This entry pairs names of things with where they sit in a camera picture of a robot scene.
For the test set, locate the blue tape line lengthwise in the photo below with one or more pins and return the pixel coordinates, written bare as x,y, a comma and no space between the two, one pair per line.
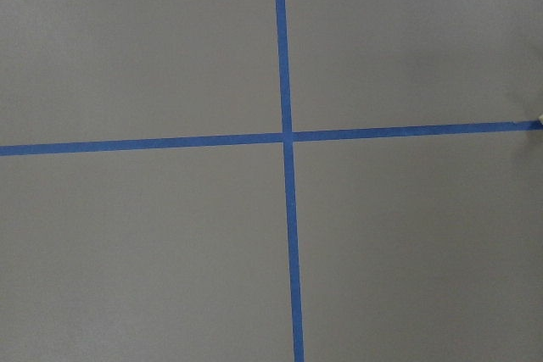
289,181

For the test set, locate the blue tape line crosswise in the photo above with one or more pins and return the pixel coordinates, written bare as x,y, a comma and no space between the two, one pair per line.
267,138

